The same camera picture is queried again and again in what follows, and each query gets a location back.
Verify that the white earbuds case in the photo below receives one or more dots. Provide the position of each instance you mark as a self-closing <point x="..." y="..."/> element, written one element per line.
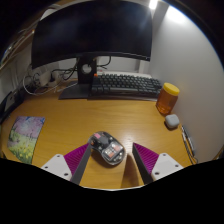
<point x="172" y="121"/>

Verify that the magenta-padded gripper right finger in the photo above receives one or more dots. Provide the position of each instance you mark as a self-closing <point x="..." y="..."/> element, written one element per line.
<point x="165" y="165"/>

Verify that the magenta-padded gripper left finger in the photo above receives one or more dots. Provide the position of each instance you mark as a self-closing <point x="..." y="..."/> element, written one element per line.
<point x="60" y="165"/>

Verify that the dark grey keyboard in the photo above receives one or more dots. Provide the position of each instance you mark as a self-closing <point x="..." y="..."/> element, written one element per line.
<point x="126" y="85"/>

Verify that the white power strip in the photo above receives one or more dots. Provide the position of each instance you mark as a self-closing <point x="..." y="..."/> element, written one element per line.
<point x="46" y="79"/>

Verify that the amber jar with yellow lid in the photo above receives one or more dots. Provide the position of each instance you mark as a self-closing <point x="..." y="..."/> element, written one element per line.
<point x="166" y="100"/>

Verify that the black curved monitor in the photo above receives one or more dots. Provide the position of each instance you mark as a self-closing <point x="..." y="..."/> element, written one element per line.
<point x="90" y="30"/>

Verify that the transparent computer mouse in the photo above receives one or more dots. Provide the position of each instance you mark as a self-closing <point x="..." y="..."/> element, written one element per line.
<point x="108" y="148"/>

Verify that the bright lamp bar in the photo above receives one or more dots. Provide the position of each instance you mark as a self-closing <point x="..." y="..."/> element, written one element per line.
<point x="153" y="4"/>

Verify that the dark pen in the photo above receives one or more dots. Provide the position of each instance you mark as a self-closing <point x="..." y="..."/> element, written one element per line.
<point x="188" y="140"/>

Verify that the black box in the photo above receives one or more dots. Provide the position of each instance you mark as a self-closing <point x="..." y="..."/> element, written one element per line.
<point x="8" y="105"/>

